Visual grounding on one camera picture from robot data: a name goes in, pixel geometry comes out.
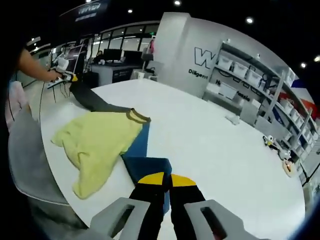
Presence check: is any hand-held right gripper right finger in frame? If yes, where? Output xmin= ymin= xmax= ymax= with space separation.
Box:
xmin=170 ymin=174 xmax=253 ymax=240

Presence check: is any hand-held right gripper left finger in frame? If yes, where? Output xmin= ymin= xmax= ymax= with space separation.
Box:
xmin=90 ymin=172 xmax=166 ymax=240

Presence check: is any yellow blue grey garment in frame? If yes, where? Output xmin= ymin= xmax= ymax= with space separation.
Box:
xmin=51 ymin=78 xmax=173 ymax=216

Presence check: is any person's left hand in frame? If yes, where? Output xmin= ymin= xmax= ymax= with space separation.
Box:
xmin=46 ymin=69 xmax=62 ymax=83

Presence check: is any large tilted display screen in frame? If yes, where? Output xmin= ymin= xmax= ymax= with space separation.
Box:
xmin=68 ymin=44 xmax=85 ymax=73

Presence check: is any grey reception counter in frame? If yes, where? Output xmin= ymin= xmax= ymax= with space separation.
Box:
xmin=91 ymin=62 xmax=141 ymax=83

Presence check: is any black computer monitor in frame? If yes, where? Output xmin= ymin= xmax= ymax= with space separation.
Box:
xmin=123 ymin=50 xmax=143 ymax=63
xmin=103 ymin=49 xmax=123 ymax=62

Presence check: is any person's pale clothing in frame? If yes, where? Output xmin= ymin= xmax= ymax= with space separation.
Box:
xmin=7 ymin=81 xmax=28 ymax=126

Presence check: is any dark hanging banner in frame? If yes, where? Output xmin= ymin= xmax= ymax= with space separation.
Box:
xmin=59 ymin=0 xmax=102 ymax=25

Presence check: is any white crumpled cloth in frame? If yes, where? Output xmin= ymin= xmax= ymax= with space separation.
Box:
xmin=225 ymin=112 xmax=241 ymax=125

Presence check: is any grey chair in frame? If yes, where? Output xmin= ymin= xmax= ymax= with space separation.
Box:
xmin=7 ymin=109 xmax=88 ymax=230

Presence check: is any spare yellow white gripper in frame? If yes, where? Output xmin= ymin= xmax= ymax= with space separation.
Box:
xmin=262 ymin=134 xmax=278 ymax=151

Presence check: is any wooden board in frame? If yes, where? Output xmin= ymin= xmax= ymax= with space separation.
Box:
xmin=281 ymin=159 xmax=296 ymax=178

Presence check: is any grey shelving rack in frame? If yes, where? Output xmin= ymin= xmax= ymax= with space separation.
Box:
xmin=203 ymin=41 xmax=320 ymax=181

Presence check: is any row of white storage bins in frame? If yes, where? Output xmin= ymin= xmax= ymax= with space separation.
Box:
xmin=217 ymin=54 xmax=318 ymax=151

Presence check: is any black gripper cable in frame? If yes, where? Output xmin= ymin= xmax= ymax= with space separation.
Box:
xmin=37 ymin=81 xmax=71 ymax=123

